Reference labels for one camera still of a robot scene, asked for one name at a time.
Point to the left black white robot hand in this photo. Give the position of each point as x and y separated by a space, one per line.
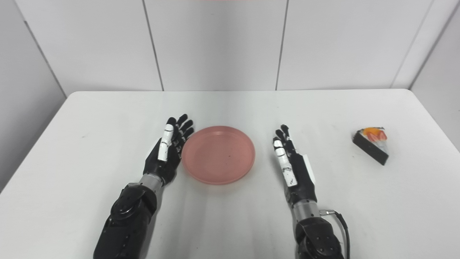
165 154

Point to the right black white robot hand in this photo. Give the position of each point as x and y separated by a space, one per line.
296 172

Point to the pink round plate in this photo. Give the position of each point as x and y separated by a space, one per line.
218 154

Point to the chocolate cake slice with fruit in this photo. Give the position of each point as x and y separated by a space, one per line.
373 145

